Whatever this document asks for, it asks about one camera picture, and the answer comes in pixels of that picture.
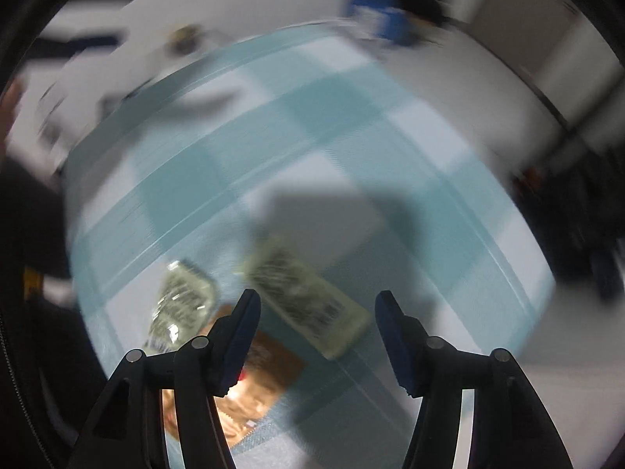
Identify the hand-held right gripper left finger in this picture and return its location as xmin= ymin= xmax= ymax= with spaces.
xmin=66 ymin=289 xmax=262 ymax=469

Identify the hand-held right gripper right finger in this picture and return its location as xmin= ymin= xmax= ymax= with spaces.
xmin=375 ymin=290 xmax=574 ymax=469

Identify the blue cardboard box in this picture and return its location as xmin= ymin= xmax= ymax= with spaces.
xmin=342 ymin=0 xmax=408 ymax=42

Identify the brown paper packet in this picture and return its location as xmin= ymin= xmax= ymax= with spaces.
xmin=163 ymin=305 xmax=306 ymax=448

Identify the pale yellow seasoning packet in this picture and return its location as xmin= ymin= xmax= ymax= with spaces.
xmin=145 ymin=260 xmax=218 ymax=355
xmin=241 ymin=239 xmax=372 ymax=360

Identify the teal plaid tablecloth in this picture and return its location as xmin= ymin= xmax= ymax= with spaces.
xmin=63 ymin=22 xmax=557 ymax=469

